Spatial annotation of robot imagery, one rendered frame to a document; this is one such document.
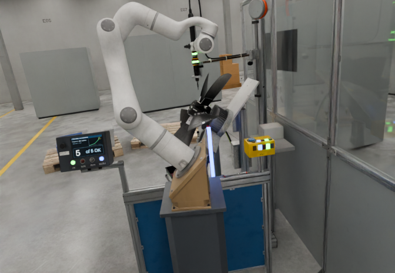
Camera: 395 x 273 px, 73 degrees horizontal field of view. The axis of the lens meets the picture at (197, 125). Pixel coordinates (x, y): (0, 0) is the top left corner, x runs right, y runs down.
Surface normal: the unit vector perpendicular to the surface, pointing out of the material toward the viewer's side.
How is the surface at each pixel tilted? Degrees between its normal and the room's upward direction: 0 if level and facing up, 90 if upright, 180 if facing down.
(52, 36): 90
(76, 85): 90
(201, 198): 90
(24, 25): 90
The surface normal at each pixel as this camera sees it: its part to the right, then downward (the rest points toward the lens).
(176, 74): 0.29, 0.25
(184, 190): 0.00, 0.29
